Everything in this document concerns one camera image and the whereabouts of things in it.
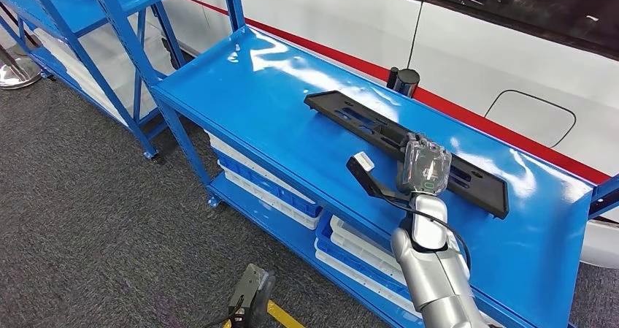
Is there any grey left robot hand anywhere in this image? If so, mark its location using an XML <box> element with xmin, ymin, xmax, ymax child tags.
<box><xmin>242</xmin><ymin>273</ymin><xmax>277</xmax><ymax>328</ymax></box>

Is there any black plastic car part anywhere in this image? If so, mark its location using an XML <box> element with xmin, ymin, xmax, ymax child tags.
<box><xmin>303</xmin><ymin>90</ymin><xmax>510</xmax><ymax>221</ymax></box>

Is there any blue plastic tray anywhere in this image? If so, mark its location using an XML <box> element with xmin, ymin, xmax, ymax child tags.
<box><xmin>216</xmin><ymin>152</ymin><xmax>323</xmax><ymax>219</ymax></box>
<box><xmin>315</xmin><ymin>213</ymin><xmax>412</xmax><ymax>302</ymax></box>

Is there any white plastic storage bin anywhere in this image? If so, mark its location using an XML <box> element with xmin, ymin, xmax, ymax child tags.
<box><xmin>32</xmin><ymin>23</ymin><xmax>161</xmax><ymax>129</ymax></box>

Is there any red barrier belt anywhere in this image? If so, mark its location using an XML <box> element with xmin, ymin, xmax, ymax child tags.
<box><xmin>176</xmin><ymin>0</ymin><xmax>611</xmax><ymax>186</ymax></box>

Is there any white car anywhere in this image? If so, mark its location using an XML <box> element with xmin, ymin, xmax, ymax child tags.
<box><xmin>126</xmin><ymin>0</ymin><xmax>619</xmax><ymax>270</ymax></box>

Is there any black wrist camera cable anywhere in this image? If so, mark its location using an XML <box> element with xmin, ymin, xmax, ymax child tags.
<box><xmin>382</xmin><ymin>195</ymin><xmax>473</xmax><ymax>273</ymax></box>

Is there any black barrier post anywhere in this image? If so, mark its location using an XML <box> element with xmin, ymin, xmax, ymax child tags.
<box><xmin>385</xmin><ymin>66</ymin><xmax>420</xmax><ymax>99</ymax></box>

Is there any chrome stanchion post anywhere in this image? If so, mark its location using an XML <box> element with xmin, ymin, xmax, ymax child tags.
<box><xmin>0</xmin><ymin>1</ymin><xmax>44</xmax><ymax>91</ymax></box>

